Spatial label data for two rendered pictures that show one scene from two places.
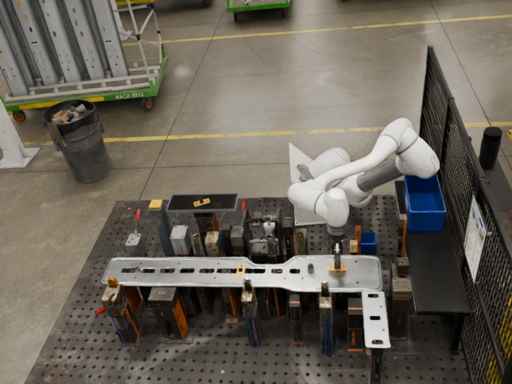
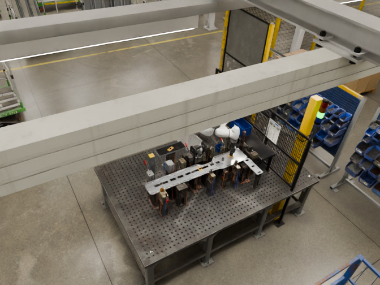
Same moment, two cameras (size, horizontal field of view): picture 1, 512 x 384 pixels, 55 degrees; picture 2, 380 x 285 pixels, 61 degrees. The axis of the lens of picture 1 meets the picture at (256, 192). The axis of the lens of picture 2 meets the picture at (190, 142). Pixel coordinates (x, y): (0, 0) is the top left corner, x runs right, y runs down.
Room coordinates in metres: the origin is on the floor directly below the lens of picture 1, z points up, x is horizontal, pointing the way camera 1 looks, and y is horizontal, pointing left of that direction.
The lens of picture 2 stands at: (-0.23, 2.24, 3.80)
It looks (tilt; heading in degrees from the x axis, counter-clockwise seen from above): 40 degrees down; 315
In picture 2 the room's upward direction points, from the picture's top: 4 degrees clockwise
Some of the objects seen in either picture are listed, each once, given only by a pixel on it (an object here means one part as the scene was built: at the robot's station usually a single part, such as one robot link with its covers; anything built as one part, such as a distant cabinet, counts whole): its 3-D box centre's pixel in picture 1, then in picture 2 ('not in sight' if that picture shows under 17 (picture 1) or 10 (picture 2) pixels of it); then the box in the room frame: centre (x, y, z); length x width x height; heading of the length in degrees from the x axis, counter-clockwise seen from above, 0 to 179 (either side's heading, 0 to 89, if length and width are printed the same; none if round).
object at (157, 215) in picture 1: (165, 235); (151, 169); (2.10, 0.54, 0.92); 0.08 x 0.08 x 0.44; 78
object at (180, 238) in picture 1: (187, 259); (169, 175); (1.90, 0.42, 0.90); 0.13 x 0.10 x 0.41; 168
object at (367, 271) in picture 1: (236, 272); (198, 169); (1.67, 0.15, 1.00); 1.38 x 0.22 x 0.02; 78
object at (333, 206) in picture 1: (334, 205); (234, 132); (1.59, -0.32, 1.40); 0.13 x 0.11 x 0.16; 47
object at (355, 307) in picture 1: (355, 324); (242, 173); (1.38, -0.36, 0.84); 0.11 x 0.10 x 0.28; 168
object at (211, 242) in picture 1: (218, 262); (181, 171); (1.86, 0.26, 0.89); 0.13 x 0.11 x 0.38; 168
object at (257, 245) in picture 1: (266, 248); (197, 159); (1.85, -0.01, 0.94); 0.18 x 0.13 x 0.49; 78
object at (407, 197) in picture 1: (423, 201); (240, 125); (1.86, -0.83, 1.10); 0.30 x 0.17 x 0.13; 167
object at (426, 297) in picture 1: (427, 238); (247, 137); (1.68, -0.79, 1.02); 0.90 x 0.22 x 0.03; 168
